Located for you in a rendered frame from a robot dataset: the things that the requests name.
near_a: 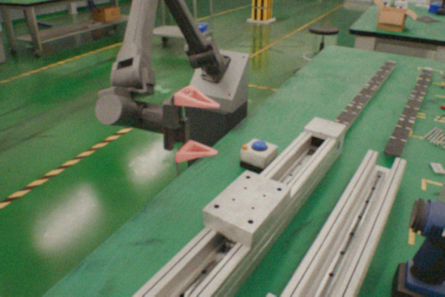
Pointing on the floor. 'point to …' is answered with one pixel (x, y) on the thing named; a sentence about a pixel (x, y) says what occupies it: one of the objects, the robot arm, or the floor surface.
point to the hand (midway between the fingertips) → (213, 129)
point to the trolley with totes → (193, 12)
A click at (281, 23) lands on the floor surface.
